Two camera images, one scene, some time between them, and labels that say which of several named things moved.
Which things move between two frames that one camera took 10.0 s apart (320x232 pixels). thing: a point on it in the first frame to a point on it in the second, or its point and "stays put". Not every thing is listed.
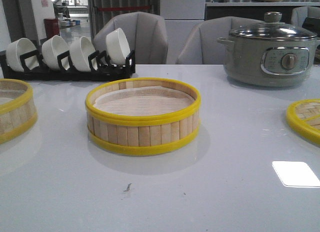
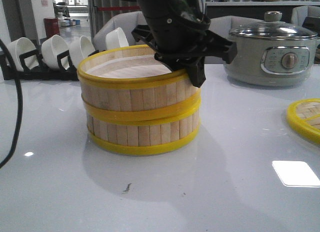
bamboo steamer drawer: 143,116 stays put
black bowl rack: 100,68 stays put
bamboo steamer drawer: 18,112 to 129,83
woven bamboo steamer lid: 303,116 stays put
